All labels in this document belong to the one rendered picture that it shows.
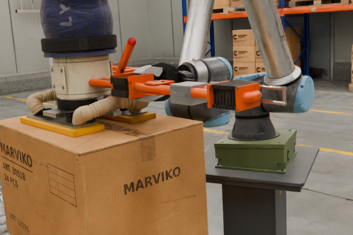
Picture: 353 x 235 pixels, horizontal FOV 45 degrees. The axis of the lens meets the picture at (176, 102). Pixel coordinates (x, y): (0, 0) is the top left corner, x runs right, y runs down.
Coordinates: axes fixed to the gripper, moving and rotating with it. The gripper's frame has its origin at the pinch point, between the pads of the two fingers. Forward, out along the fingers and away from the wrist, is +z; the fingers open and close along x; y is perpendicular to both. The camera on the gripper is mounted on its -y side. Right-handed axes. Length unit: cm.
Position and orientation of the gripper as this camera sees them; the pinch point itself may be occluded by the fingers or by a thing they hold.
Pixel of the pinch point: (139, 85)
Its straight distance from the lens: 114.0
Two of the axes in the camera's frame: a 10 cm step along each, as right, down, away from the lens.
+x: -0.6, -9.8, -1.7
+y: -7.0, -0.8, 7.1
